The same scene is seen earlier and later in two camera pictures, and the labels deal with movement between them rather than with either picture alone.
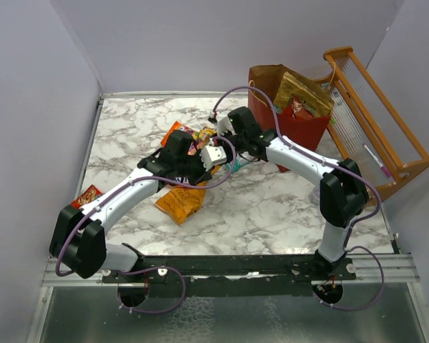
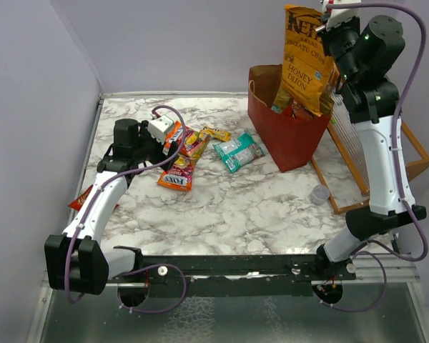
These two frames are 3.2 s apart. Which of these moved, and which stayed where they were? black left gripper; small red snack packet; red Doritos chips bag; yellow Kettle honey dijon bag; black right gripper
Moved: black left gripper; black right gripper; yellow Kettle honey dijon bag
Stayed: small red snack packet; red Doritos chips bag
